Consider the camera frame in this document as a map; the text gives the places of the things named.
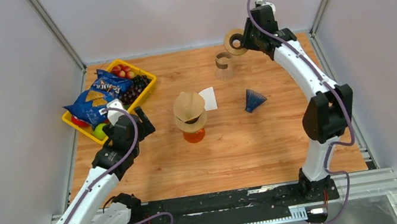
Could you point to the green apple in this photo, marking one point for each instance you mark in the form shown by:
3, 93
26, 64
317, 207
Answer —
98, 132

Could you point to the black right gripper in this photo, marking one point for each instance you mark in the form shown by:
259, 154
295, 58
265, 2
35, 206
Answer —
246, 43

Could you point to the white paper coffee filter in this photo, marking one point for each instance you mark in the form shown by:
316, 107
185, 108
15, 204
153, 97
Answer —
208, 95

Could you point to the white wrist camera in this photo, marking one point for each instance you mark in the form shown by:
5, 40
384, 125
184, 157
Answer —
260, 3
113, 111

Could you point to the aluminium frame rail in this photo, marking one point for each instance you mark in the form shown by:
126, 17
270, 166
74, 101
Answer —
322, 203

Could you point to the blue chips bag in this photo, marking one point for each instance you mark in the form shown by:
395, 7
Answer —
105, 89

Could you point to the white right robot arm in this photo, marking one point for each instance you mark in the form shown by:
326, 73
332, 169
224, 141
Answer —
327, 119

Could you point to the yellow plastic tray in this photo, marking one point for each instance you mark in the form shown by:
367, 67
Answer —
87, 131

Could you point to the dark grapes bunch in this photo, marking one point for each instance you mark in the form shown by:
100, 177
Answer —
140, 82

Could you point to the red apples bunch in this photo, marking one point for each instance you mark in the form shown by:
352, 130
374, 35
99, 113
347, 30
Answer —
123, 71

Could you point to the brown paper coffee filter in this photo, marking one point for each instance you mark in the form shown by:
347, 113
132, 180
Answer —
188, 106

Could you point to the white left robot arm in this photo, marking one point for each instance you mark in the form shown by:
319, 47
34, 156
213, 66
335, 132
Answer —
108, 168

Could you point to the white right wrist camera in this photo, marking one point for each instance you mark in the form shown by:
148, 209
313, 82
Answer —
260, 3

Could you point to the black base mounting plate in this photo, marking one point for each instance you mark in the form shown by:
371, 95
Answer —
250, 205

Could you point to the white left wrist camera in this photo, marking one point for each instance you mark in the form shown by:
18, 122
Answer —
113, 111

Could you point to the orange glass carafe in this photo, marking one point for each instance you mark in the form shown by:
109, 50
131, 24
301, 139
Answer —
194, 137

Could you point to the red fruit under bag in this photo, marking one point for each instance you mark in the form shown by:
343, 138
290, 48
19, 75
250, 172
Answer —
79, 123

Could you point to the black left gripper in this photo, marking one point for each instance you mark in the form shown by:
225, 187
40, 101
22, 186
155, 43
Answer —
145, 127

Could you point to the clear glass carafe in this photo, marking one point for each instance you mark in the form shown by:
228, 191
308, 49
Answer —
224, 69

